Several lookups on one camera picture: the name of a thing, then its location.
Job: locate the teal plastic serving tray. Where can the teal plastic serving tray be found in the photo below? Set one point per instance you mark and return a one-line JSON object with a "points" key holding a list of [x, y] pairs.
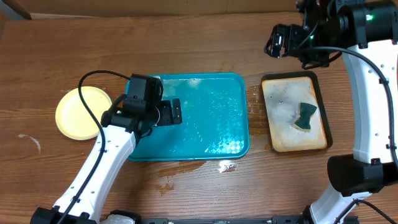
{"points": [[214, 120]]}

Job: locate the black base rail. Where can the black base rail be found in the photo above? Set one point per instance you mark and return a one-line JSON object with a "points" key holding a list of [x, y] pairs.
{"points": [[279, 219]]}

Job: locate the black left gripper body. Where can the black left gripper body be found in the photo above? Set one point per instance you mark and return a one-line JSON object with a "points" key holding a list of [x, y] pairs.
{"points": [[161, 114]]}

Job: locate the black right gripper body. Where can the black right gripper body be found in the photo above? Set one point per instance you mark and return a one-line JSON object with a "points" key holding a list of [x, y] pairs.
{"points": [[316, 58]]}

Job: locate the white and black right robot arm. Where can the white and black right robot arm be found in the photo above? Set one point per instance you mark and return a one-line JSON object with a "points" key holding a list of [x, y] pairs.
{"points": [[365, 34]]}

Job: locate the green and yellow sponge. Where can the green and yellow sponge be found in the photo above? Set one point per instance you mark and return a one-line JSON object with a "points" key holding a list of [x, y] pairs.
{"points": [[306, 111]]}

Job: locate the yellow-green plate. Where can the yellow-green plate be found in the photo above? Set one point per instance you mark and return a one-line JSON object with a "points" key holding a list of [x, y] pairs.
{"points": [[72, 118]]}

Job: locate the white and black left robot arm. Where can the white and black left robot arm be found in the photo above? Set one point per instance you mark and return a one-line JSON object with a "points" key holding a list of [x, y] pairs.
{"points": [[131, 117]]}

